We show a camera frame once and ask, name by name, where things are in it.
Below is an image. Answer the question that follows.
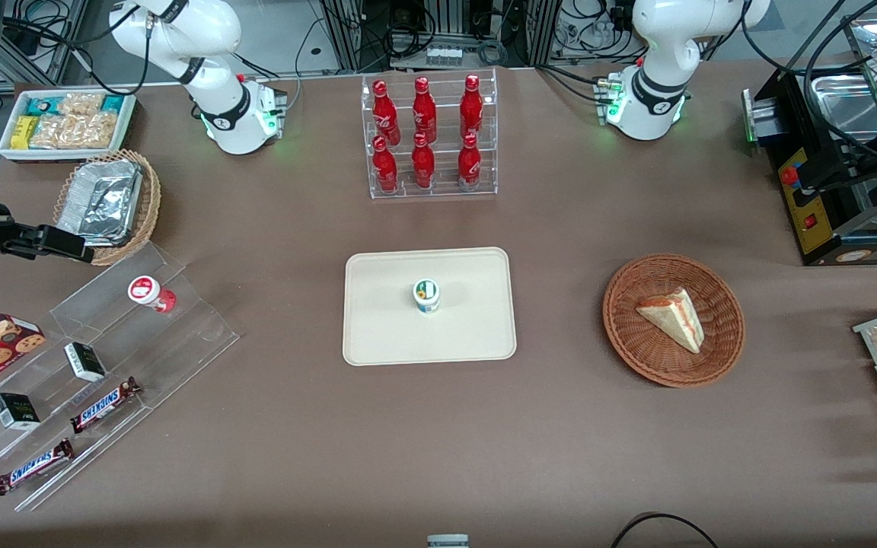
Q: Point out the green gum bottle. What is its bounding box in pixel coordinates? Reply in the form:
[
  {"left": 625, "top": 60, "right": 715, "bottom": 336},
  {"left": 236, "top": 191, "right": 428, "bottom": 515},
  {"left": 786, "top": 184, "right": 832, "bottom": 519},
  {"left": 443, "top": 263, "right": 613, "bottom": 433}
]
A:
[{"left": 413, "top": 279, "right": 442, "bottom": 316}]

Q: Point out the red gum bottle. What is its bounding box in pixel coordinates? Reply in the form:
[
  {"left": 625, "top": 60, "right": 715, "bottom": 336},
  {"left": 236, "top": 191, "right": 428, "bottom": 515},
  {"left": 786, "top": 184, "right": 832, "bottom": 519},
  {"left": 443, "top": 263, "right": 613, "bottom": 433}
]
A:
[{"left": 128, "top": 276, "right": 177, "bottom": 314}]

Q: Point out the white snack tray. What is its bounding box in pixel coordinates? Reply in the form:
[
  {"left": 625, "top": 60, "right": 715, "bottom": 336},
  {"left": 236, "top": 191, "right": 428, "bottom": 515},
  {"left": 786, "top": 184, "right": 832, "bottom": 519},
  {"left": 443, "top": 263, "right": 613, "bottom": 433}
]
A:
[{"left": 0, "top": 88, "right": 137, "bottom": 163}]

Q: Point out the beige plastic tray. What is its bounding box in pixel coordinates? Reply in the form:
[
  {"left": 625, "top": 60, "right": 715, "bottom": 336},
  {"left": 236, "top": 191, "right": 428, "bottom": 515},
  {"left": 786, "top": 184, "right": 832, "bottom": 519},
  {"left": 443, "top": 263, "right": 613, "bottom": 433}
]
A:
[{"left": 343, "top": 247, "right": 518, "bottom": 367}]

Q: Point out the silver foil container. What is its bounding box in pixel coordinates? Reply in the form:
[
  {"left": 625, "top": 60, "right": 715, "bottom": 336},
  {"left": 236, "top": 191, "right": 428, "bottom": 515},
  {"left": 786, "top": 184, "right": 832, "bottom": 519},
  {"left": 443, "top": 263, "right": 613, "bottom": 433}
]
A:
[{"left": 55, "top": 159, "right": 144, "bottom": 249}]

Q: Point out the black machine with yellow panel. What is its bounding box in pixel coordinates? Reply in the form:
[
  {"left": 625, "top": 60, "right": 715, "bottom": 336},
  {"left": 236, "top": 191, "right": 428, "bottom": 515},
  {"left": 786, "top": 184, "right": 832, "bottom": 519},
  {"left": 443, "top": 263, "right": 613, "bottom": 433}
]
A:
[{"left": 741, "top": 15, "right": 877, "bottom": 267}]

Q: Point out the light wicker basket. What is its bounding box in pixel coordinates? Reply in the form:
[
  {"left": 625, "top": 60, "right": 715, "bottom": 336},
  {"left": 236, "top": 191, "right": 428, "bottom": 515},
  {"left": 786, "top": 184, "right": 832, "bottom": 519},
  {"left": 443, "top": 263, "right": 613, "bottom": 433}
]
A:
[{"left": 53, "top": 149, "right": 162, "bottom": 266}]

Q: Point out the clear cracker bag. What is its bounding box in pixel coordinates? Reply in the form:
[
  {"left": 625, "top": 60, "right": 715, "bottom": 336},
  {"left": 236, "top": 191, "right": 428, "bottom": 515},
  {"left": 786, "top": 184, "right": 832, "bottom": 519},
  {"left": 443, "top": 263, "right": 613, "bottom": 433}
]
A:
[
  {"left": 58, "top": 92, "right": 106, "bottom": 117},
  {"left": 29, "top": 112, "right": 120, "bottom": 150}
]

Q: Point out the yellow snack packet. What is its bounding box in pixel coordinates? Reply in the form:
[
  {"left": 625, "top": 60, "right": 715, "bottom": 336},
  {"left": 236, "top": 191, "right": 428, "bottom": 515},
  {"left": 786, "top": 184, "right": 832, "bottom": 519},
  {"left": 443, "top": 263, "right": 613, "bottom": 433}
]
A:
[{"left": 11, "top": 116, "right": 40, "bottom": 150}]

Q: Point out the small black box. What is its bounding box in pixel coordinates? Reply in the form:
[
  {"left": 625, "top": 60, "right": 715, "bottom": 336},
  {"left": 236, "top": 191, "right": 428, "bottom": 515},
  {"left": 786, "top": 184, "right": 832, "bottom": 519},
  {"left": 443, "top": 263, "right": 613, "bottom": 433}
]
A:
[
  {"left": 0, "top": 393, "right": 41, "bottom": 432},
  {"left": 64, "top": 342, "right": 107, "bottom": 383}
]

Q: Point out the clear acrylic stepped stand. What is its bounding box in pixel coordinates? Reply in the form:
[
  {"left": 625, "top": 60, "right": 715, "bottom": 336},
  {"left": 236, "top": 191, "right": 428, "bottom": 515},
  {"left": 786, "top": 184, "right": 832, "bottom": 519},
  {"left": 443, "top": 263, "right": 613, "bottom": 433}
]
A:
[{"left": 0, "top": 242, "right": 240, "bottom": 512}]

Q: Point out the snickers chocolate bar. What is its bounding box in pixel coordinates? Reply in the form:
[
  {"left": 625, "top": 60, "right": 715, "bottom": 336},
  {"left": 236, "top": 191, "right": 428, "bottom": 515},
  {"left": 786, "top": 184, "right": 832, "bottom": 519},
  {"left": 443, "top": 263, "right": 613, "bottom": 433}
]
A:
[
  {"left": 70, "top": 377, "right": 142, "bottom": 435},
  {"left": 0, "top": 438, "right": 75, "bottom": 497}
]

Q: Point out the wrapped triangle sandwich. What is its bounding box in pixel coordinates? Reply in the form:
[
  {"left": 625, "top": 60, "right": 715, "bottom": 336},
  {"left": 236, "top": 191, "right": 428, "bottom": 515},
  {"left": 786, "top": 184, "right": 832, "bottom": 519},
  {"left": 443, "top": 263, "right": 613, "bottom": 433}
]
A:
[{"left": 636, "top": 287, "right": 706, "bottom": 355}]

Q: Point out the round brown wicker basket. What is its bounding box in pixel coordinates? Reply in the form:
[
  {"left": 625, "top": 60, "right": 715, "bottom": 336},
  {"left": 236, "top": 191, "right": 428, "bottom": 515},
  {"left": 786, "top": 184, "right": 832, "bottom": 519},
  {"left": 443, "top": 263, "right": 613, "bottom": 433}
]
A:
[{"left": 602, "top": 253, "right": 746, "bottom": 389}]

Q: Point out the red cola bottle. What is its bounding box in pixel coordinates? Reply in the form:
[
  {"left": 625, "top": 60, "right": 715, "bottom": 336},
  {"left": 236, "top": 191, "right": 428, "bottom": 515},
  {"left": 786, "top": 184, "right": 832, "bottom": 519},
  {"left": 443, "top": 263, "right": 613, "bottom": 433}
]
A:
[
  {"left": 372, "top": 135, "right": 400, "bottom": 193},
  {"left": 411, "top": 132, "right": 436, "bottom": 190},
  {"left": 372, "top": 80, "right": 400, "bottom": 146},
  {"left": 458, "top": 133, "right": 483, "bottom": 193},
  {"left": 460, "top": 74, "right": 485, "bottom": 141},
  {"left": 412, "top": 76, "right": 438, "bottom": 144}
]

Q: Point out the clear acrylic bottle rack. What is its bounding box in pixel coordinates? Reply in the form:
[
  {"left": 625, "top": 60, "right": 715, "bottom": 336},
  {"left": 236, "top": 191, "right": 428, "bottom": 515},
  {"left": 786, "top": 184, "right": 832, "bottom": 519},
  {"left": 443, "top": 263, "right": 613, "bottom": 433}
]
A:
[{"left": 361, "top": 68, "right": 499, "bottom": 200}]

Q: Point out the black floor cable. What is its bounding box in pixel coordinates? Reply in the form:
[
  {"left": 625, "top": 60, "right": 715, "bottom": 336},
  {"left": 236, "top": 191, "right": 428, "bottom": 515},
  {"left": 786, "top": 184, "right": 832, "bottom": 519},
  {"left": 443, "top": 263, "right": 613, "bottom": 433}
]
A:
[{"left": 610, "top": 513, "right": 721, "bottom": 548}]

